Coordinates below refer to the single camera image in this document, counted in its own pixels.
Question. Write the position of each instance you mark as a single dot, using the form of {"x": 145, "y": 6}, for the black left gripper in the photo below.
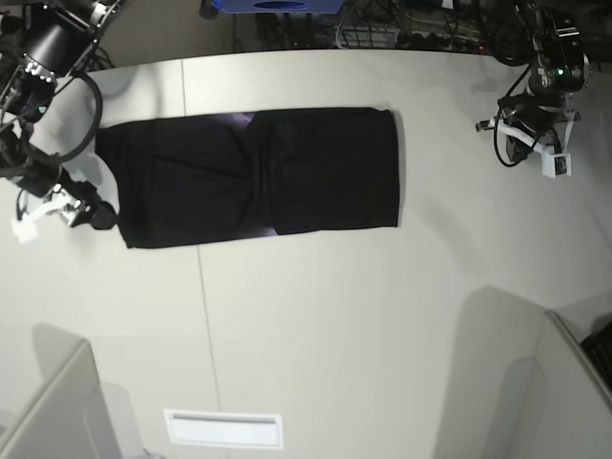
{"x": 533, "y": 115}

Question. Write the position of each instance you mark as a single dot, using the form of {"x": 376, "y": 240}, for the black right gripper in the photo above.
{"x": 39, "y": 179}

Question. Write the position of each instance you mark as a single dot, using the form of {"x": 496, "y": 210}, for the black T-shirt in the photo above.
{"x": 223, "y": 177}

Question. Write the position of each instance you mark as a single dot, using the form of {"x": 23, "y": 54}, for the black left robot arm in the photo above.
{"x": 556, "y": 64}

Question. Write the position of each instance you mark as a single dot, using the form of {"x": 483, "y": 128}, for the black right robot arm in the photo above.
{"x": 48, "y": 41}

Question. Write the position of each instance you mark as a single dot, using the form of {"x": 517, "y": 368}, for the black power strip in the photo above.
{"x": 435, "y": 42}

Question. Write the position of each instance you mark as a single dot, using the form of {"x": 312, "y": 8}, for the white left partition panel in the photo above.
{"x": 67, "y": 417}

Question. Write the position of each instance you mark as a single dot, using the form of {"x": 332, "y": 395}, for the white partition panel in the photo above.
{"x": 566, "y": 409}
{"x": 67, "y": 417}

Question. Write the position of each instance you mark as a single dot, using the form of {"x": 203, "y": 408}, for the black keyboard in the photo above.
{"x": 598, "y": 348}

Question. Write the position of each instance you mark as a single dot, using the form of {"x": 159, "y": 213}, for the blue box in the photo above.
{"x": 290, "y": 6}

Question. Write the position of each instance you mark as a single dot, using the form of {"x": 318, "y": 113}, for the white right partition panel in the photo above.
{"x": 566, "y": 409}

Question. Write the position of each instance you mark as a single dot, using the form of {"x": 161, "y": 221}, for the white table cable slot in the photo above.
{"x": 225, "y": 430}

